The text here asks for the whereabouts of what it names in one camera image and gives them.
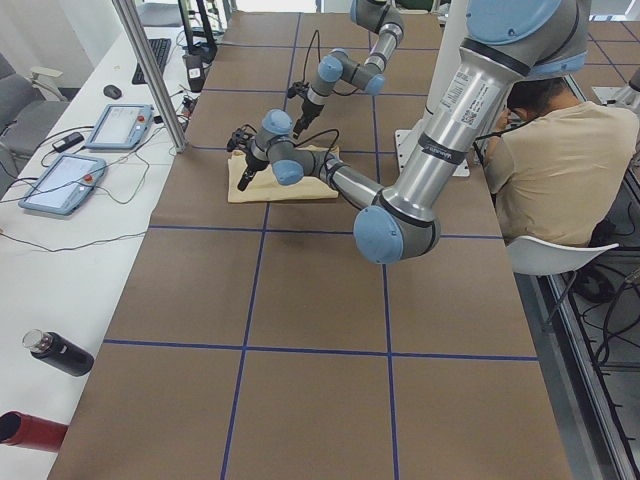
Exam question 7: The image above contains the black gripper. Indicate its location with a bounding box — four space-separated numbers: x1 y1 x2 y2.
292 98 325 138
237 150 268 191

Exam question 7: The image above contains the cream long-sleeve graphic shirt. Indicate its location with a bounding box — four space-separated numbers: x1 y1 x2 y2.
227 150 338 203

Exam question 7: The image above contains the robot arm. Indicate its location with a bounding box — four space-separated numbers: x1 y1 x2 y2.
287 1 404 138
228 1 590 264

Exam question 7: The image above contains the far blue teach pendant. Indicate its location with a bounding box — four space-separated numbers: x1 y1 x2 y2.
85 104 153 151

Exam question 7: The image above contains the blue teach pendant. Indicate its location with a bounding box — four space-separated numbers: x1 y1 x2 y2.
18 154 107 216
85 104 153 151

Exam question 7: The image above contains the black keyboard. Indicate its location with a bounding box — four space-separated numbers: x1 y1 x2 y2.
131 38 172 85

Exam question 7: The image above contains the black computer mouse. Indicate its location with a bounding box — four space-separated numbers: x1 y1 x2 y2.
103 85 122 100

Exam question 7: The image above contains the black power adapter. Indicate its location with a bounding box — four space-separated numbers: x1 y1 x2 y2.
52 132 84 153

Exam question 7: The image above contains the near blue teach pendant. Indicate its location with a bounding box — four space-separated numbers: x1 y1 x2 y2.
18 154 107 216

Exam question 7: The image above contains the seated person in beige shirt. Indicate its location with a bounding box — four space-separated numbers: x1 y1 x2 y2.
484 78 639 247

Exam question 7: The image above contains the white plastic chair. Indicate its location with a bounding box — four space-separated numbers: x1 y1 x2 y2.
504 234 621 331

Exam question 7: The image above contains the black tumbler bottle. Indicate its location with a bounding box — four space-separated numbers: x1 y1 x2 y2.
22 329 94 377

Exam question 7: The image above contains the red bottle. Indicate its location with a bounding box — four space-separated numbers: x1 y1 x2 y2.
1 411 68 452

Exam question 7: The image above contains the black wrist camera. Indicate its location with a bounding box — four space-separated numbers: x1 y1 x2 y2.
226 126 255 152
286 81 309 99

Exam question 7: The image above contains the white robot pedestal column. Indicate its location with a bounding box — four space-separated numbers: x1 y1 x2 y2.
395 0 468 172

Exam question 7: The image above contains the aluminium frame post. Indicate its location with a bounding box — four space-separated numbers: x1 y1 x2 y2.
112 0 187 153

